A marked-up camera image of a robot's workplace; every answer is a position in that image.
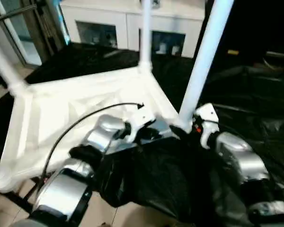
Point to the black mat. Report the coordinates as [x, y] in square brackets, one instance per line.
[168, 170]

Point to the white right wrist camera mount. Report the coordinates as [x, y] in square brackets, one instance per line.
[208, 116]

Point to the black metal table frame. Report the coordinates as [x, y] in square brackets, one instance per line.
[21, 198]

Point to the blue white patterned jar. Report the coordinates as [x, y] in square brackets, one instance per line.
[155, 2]

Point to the dark cabinet with gold label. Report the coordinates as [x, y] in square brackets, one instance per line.
[236, 26]

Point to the white glass door cabinet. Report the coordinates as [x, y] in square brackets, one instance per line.
[104, 14]

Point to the metal framed glass door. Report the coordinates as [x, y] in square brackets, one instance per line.
[16, 30]

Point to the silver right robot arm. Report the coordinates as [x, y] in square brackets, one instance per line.
[241, 153]

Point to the white plastic table top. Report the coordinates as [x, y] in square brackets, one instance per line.
[73, 106]

